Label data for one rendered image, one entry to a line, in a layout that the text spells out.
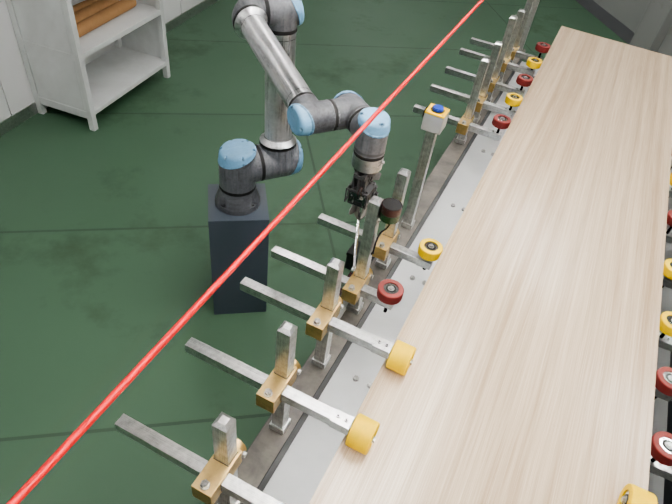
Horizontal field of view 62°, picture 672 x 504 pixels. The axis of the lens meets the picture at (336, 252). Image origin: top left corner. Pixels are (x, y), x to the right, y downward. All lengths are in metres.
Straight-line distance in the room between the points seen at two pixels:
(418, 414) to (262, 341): 1.33
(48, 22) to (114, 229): 1.31
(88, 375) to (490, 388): 1.73
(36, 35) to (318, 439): 3.05
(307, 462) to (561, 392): 0.72
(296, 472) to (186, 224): 1.90
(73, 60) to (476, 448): 3.22
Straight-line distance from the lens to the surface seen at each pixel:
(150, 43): 4.66
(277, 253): 1.83
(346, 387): 1.82
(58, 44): 3.91
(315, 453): 1.70
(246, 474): 1.58
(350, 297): 1.74
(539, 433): 1.57
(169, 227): 3.24
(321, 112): 1.60
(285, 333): 1.27
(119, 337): 2.76
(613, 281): 2.06
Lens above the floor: 2.14
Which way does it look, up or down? 44 degrees down
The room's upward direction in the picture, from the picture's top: 9 degrees clockwise
